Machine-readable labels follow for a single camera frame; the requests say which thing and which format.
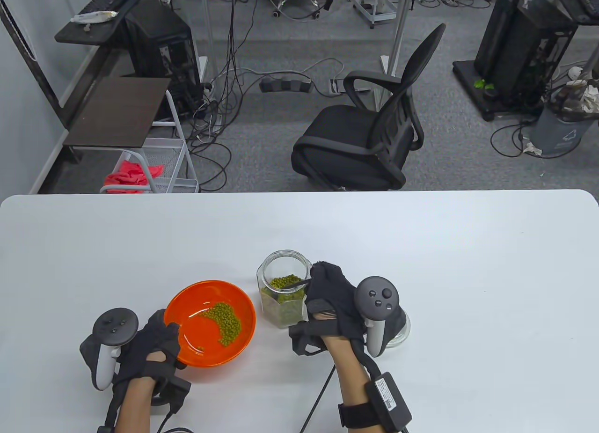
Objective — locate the glass jar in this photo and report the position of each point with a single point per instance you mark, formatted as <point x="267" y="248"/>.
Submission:
<point x="281" y="311"/>

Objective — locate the white floor socket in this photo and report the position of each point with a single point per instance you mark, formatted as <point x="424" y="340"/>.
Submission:
<point x="339" y="85"/>

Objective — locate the metal wheeled cart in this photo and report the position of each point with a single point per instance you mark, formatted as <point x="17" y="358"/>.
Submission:
<point x="374" y="11"/>

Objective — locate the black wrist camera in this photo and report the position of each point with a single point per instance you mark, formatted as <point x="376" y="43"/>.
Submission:
<point x="302" y="339"/>
<point x="173" y="391"/>

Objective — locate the green mung beans heap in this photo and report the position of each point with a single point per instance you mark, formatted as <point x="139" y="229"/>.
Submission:
<point x="281" y="306"/>

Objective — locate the person's right forearm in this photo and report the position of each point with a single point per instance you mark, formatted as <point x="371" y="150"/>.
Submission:
<point x="351" y="377"/>

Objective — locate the person's left hand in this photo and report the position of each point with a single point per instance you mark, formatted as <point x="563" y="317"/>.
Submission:
<point x="142" y="341"/>

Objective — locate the person's right hand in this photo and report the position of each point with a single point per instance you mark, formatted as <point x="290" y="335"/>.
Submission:
<point x="334" y="292"/>

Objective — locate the tall black computer case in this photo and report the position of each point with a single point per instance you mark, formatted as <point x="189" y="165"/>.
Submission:
<point x="519" y="49"/>

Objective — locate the person's left forearm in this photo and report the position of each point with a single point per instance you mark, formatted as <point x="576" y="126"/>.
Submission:
<point x="135" y="405"/>

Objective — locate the glass jar lid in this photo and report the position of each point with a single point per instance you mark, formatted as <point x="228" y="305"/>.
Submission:
<point x="400" y="332"/>

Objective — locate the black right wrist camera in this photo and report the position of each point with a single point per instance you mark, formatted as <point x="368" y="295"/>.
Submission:
<point x="302" y="339"/>

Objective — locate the dark wooden side table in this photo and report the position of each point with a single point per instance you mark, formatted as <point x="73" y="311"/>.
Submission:
<point x="117" y="112"/>

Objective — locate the white desk frame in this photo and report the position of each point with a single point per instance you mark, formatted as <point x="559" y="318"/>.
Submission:
<point x="398" y="40"/>

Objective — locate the chair wheel base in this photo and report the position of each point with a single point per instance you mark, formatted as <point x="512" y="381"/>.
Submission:
<point x="299" y="9"/>

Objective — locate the dark wooden desk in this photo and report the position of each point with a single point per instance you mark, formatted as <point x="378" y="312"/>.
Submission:
<point x="89" y="33"/>

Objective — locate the silver plastic packet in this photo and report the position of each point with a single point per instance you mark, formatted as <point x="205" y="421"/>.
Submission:
<point x="93" y="16"/>

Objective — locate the black power strip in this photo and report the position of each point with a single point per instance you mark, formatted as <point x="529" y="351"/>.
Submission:
<point x="285" y="84"/>

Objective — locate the black battery pack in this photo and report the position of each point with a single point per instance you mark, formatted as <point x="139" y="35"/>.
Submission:
<point x="388" y="400"/>

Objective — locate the orange bowl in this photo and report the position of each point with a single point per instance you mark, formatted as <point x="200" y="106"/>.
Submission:
<point x="194" y="341"/>

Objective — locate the black white controller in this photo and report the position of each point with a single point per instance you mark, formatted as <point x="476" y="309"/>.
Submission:
<point x="376" y="297"/>
<point x="114" y="326"/>

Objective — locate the small green object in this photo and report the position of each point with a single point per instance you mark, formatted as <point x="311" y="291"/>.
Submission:
<point x="482" y="83"/>

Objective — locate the red cloth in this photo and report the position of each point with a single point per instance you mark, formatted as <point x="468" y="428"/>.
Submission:
<point x="128" y="173"/>

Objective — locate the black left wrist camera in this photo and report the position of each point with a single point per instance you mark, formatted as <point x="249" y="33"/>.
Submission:
<point x="173" y="391"/>

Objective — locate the black office chair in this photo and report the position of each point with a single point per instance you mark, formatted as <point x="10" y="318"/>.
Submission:
<point x="355" y="143"/>

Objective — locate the grey trash bin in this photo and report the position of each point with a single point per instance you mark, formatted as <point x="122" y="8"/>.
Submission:
<point x="559" y="133"/>

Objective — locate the black white left controller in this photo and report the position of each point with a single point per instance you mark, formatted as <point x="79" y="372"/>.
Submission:
<point x="114" y="326"/>

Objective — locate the green mung beans portion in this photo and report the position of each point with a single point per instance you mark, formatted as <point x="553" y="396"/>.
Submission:
<point x="227" y="320"/>

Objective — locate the black computer tower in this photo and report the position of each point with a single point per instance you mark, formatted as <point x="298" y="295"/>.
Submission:
<point x="164" y="54"/>

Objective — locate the black floor platform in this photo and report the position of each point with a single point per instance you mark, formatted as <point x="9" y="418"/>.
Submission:
<point x="468" y="79"/>

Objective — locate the black measuring scoop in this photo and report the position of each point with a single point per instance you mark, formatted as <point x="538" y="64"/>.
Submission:
<point x="295" y="283"/>

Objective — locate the black metal frame post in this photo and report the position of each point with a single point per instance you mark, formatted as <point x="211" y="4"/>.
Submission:
<point x="32" y="68"/>

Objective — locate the black white right controller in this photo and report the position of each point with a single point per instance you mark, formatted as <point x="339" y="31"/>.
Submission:
<point x="376" y="297"/>

